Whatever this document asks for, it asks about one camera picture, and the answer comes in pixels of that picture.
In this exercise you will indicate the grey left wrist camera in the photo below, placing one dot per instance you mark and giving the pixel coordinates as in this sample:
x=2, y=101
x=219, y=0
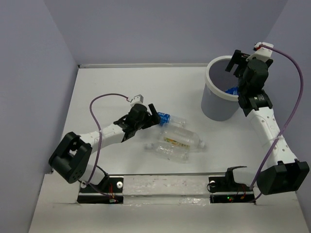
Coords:
x=138, y=99

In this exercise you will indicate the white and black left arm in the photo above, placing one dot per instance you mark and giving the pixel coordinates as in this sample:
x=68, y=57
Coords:
x=71, y=157

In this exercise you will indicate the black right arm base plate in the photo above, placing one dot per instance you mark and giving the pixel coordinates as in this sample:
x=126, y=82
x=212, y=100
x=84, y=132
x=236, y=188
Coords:
x=223, y=191

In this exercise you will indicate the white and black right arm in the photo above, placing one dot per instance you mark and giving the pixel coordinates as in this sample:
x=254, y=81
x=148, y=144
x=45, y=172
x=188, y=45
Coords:
x=280, y=170

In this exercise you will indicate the blue label bottle sideways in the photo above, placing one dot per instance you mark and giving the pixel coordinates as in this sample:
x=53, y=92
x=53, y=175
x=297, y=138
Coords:
x=170, y=119

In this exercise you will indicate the clear crushed bottle white cap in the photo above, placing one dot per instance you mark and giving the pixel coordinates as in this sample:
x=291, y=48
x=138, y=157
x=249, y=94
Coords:
x=168, y=151

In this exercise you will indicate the blue label Chinese text bottle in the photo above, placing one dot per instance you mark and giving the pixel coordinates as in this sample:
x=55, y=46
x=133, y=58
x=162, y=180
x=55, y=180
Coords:
x=233, y=91

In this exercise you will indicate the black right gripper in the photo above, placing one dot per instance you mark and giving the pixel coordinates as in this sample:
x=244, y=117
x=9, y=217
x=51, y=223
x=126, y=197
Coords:
x=240, y=58

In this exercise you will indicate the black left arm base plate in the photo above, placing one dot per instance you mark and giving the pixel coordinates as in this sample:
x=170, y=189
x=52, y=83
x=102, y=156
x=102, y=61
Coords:
x=108, y=192

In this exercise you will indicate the large clear yellow label bottle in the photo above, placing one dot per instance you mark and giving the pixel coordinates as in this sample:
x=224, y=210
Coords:
x=182, y=138

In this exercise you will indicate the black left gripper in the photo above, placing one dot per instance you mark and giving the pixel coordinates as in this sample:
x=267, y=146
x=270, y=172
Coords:
x=151, y=120

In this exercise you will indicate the grey bin white rim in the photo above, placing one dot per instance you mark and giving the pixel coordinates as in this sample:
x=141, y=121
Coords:
x=216, y=103

